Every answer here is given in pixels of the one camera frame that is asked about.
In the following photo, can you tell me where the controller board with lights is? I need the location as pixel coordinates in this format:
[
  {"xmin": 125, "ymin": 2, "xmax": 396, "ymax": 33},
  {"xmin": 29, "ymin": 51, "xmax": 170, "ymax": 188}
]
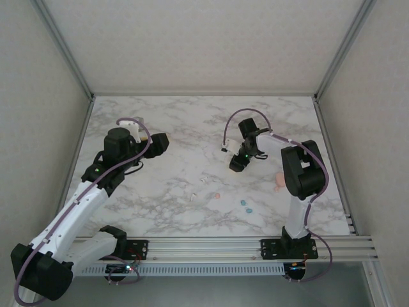
[
  {"xmin": 105, "ymin": 262, "xmax": 141, "ymax": 276},
  {"xmin": 284, "ymin": 261, "xmax": 307, "ymax": 279}
]

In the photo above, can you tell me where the aluminium frame rail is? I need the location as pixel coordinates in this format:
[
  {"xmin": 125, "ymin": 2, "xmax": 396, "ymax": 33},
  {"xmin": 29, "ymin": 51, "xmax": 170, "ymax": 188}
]
[
  {"xmin": 59, "ymin": 97, "xmax": 96, "ymax": 201},
  {"xmin": 313, "ymin": 97, "xmax": 357, "ymax": 236},
  {"xmin": 91, "ymin": 91, "xmax": 318, "ymax": 98}
]

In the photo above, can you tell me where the purple cable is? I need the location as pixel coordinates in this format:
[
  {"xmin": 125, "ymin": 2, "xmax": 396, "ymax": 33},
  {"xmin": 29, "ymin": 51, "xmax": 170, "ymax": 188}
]
[
  {"xmin": 14, "ymin": 117, "xmax": 153, "ymax": 304},
  {"xmin": 222, "ymin": 107, "xmax": 333, "ymax": 284}
]

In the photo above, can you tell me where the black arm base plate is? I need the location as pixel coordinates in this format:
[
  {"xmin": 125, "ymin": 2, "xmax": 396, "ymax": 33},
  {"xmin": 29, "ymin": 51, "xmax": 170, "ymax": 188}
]
[
  {"xmin": 260, "ymin": 238, "xmax": 320, "ymax": 260},
  {"xmin": 124, "ymin": 239, "xmax": 150, "ymax": 262}
]

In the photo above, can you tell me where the aluminium frame post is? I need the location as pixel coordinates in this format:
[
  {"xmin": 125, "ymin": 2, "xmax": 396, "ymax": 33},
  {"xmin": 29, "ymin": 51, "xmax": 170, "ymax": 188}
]
[
  {"xmin": 30, "ymin": 0, "xmax": 96, "ymax": 100},
  {"xmin": 314, "ymin": 0, "xmax": 378, "ymax": 100},
  {"xmin": 364, "ymin": 260, "xmax": 386, "ymax": 307}
]

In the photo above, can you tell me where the wide aluminium mounting rail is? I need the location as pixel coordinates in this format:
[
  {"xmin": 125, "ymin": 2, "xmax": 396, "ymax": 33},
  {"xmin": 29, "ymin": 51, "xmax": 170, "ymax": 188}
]
[{"xmin": 72, "ymin": 235, "xmax": 380, "ymax": 264}]

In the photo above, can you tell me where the grey slotted cable duct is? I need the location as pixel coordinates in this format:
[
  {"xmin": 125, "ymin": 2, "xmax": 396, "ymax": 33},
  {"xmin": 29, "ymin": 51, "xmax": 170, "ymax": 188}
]
[{"xmin": 78, "ymin": 263, "xmax": 286, "ymax": 276}]

